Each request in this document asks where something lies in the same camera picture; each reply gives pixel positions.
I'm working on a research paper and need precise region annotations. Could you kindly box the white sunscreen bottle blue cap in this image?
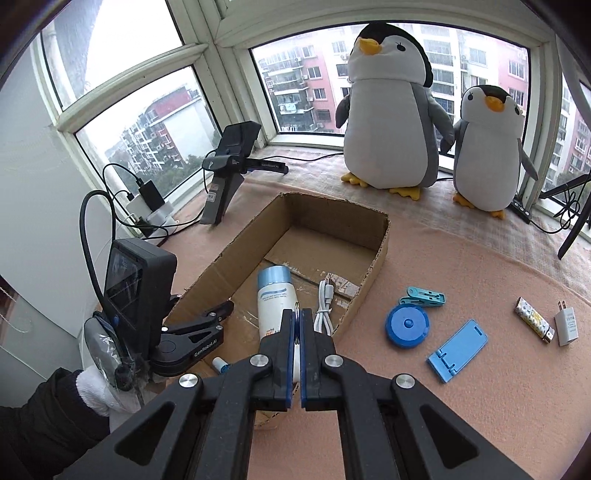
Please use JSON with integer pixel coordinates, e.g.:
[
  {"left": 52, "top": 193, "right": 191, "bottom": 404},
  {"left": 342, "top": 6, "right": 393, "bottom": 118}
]
[{"left": 256, "top": 264, "right": 302, "bottom": 384}]

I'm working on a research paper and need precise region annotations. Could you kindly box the white USB cable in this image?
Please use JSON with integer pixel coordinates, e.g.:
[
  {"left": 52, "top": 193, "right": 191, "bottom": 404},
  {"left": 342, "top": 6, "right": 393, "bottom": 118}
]
[{"left": 312, "top": 278, "right": 336, "bottom": 338}]

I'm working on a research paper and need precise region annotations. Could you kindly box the brown cardboard box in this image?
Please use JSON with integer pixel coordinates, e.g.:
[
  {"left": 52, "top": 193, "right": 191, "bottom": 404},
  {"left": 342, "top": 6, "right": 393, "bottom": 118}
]
[{"left": 165, "top": 193, "right": 390, "bottom": 431}]

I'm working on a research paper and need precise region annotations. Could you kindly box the clear blue small bottle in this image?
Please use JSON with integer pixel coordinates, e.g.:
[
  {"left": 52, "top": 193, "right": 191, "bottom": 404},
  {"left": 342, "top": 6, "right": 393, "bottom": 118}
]
[{"left": 211, "top": 357, "right": 229, "bottom": 375}]

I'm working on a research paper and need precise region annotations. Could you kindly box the black sleeved left forearm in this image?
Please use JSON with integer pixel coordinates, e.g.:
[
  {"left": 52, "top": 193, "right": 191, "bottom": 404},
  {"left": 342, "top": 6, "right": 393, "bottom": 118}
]
[{"left": 1, "top": 367, "right": 113, "bottom": 479}]

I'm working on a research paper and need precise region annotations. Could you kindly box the white gloved left hand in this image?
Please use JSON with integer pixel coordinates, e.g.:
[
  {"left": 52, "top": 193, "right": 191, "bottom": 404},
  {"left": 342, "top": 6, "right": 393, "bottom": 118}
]
[{"left": 75, "top": 366, "right": 156, "bottom": 432}]

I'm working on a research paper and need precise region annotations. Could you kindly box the blue phone stand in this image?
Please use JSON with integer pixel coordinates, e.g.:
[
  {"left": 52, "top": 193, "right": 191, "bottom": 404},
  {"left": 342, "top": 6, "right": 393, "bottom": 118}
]
[{"left": 427, "top": 319, "right": 488, "bottom": 384}]

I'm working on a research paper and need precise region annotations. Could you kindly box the blue round tape measure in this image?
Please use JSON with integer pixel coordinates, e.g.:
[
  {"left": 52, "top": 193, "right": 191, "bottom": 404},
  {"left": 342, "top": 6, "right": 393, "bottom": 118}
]
[{"left": 385, "top": 304, "right": 431, "bottom": 349}]

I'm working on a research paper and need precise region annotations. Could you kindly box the white power strip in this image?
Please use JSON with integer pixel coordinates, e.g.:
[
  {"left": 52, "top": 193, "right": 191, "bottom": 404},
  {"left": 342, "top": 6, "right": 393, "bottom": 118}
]
[{"left": 126, "top": 195, "right": 178, "bottom": 238}]

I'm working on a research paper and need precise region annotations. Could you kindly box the teal clothes peg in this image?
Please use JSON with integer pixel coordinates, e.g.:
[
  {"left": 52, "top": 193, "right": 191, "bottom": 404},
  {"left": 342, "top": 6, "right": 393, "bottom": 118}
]
[{"left": 399, "top": 286, "right": 447, "bottom": 308}]

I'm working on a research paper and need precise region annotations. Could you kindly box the black power adapter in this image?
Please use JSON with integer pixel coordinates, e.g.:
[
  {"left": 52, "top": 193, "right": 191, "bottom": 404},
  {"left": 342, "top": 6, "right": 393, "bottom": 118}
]
[{"left": 136, "top": 179, "right": 165, "bottom": 212}]

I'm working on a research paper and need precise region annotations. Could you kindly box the pink table blanket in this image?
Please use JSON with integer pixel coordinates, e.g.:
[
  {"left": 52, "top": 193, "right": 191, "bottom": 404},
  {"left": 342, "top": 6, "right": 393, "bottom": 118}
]
[{"left": 166, "top": 192, "right": 590, "bottom": 479}]

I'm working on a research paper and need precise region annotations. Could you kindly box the spare black handheld gripper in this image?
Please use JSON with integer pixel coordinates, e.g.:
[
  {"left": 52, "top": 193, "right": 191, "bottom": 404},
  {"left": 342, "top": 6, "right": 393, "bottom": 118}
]
[{"left": 199, "top": 121, "right": 288, "bottom": 225}]

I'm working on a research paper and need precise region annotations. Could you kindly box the patterned lighter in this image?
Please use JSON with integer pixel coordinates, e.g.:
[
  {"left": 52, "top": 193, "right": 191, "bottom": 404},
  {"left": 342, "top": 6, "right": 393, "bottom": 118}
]
[{"left": 515, "top": 297, "right": 555, "bottom": 344}]

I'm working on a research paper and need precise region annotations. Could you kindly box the black tripod stand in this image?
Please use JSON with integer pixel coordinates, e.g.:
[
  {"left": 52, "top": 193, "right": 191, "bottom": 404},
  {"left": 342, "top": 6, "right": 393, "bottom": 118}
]
[{"left": 539, "top": 173, "right": 590, "bottom": 260}]

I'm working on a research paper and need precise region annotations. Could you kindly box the large penguin plush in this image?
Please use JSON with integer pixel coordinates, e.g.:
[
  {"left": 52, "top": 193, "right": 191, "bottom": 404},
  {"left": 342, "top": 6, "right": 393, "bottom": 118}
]
[{"left": 335, "top": 21, "right": 455, "bottom": 201}]

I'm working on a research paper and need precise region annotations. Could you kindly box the small penguin plush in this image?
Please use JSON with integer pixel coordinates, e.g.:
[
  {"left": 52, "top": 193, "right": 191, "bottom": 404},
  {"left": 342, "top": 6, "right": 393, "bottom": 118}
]
[{"left": 440, "top": 84, "right": 539, "bottom": 220}]

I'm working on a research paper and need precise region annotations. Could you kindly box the black cable left side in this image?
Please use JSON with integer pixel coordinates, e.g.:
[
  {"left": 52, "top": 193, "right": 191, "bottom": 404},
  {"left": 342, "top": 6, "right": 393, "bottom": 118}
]
[{"left": 101, "top": 156, "right": 213, "bottom": 248}]

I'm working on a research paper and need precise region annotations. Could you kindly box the black cable on sill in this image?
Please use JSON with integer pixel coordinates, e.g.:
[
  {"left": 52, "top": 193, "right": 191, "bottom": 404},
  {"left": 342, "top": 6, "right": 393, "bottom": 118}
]
[{"left": 271, "top": 150, "right": 346, "bottom": 165}]

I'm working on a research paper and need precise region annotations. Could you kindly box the white USB wall charger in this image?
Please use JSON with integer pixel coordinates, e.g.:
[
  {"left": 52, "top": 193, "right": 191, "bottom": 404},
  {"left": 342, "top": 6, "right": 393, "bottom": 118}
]
[{"left": 554, "top": 301, "right": 579, "bottom": 347}]

